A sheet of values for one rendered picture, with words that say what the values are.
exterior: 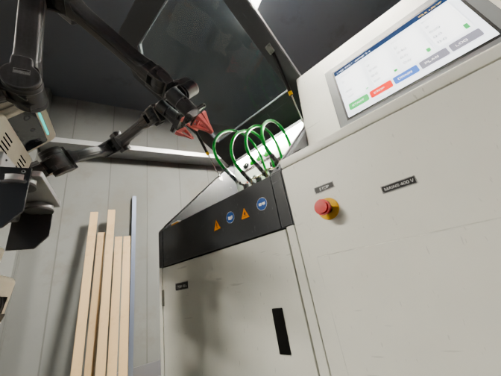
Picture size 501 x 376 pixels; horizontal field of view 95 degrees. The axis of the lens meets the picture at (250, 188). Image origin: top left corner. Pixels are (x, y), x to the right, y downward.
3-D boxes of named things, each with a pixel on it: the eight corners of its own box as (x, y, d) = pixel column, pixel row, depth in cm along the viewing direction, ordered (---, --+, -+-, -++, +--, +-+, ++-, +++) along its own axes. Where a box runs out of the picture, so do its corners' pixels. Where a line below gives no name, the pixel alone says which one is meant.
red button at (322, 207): (313, 221, 52) (307, 199, 54) (321, 222, 55) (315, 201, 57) (335, 214, 49) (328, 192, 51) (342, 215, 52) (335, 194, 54)
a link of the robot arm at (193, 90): (150, 89, 85) (154, 71, 78) (172, 77, 92) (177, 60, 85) (175, 113, 87) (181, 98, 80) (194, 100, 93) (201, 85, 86)
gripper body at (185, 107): (207, 106, 86) (192, 91, 85) (190, 116, 79) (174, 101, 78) (200, 116, 91) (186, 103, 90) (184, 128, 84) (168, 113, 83)
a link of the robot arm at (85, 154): (111, 159, 134) (100, 143, 131) (130, 148, 132) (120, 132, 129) (50, 179, 91) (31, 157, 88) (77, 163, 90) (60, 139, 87)
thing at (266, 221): (163, 266, 98) (162, 230, 104) (172, 265, 101) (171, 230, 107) (281, 228, 62) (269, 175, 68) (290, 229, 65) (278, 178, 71)
